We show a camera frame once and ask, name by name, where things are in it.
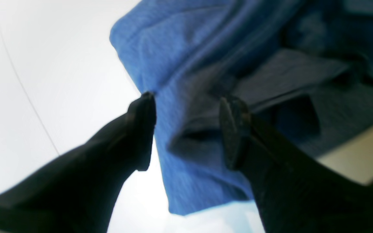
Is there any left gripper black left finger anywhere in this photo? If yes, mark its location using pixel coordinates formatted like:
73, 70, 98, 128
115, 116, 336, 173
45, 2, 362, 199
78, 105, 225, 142
0, 92, 156, 233

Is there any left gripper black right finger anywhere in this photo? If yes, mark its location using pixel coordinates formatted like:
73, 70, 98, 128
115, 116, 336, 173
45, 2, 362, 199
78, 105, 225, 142
219, 97, 373, 233

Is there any blue grey T-shirt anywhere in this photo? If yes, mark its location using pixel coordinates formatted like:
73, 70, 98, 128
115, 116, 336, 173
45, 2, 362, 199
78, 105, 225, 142
109, 0, 373, 216

